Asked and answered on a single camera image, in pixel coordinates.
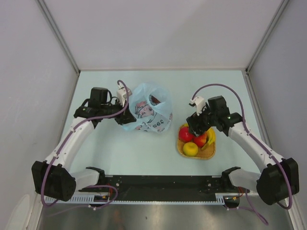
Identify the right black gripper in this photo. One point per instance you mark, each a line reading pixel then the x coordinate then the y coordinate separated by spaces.
pixel 194 120

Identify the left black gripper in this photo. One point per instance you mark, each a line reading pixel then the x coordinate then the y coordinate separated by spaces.
pixel 125 117

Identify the yellow fake banana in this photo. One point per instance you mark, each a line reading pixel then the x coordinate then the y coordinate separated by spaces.
pixel 210 137

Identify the light blue plastic bag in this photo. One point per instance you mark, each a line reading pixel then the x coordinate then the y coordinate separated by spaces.
pixel 150 118

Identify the pink fake peach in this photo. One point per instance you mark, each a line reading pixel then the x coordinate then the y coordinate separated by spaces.
pixel 201 140

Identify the red fake fruit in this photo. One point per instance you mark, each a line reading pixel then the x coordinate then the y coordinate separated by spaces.
pixel 184 134

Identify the yellow green fake apple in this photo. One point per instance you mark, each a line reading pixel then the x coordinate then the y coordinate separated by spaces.
pixel 190 149

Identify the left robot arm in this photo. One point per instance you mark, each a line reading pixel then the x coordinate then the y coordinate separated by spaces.
pixel 86 118

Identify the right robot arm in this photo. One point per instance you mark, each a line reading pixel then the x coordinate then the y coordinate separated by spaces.
pixel 278 177

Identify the woven bamboo tray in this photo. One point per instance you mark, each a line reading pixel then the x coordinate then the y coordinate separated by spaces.
pixel 203 154

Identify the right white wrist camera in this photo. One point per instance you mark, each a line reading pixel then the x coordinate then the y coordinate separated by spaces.
pixel 199 103

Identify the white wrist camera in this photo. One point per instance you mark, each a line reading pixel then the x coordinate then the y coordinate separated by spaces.
pixel 199 103
pixel 122 95

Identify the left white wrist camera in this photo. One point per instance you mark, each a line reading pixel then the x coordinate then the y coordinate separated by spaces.
pixel 122 95

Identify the aluminium frame rail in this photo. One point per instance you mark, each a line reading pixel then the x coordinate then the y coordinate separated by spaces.
pixel 62 187

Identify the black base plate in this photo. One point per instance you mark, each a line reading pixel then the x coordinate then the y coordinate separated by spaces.
pixel 154 184

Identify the white slotted cable duct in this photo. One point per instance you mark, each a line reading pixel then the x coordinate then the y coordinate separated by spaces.
pixel 102 198

